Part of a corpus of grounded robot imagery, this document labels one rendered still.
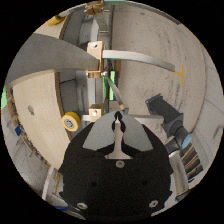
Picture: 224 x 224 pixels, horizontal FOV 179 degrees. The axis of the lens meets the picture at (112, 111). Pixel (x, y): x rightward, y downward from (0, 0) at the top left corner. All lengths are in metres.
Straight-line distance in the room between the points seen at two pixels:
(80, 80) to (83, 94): 0.10
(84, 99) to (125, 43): 0.96
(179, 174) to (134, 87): 1.18
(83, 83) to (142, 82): 0.86
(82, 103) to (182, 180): 0.97
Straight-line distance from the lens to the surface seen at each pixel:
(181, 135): 0.81
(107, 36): 0.49
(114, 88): 0.15
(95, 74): 0.27
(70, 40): 0.55
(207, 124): 2.79
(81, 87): 0.56
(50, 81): 0.33
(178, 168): 0.73
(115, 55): 0.28
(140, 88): 1.20
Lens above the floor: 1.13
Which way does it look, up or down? 62 degrees down
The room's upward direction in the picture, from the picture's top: 176 degrees counter-clockwise
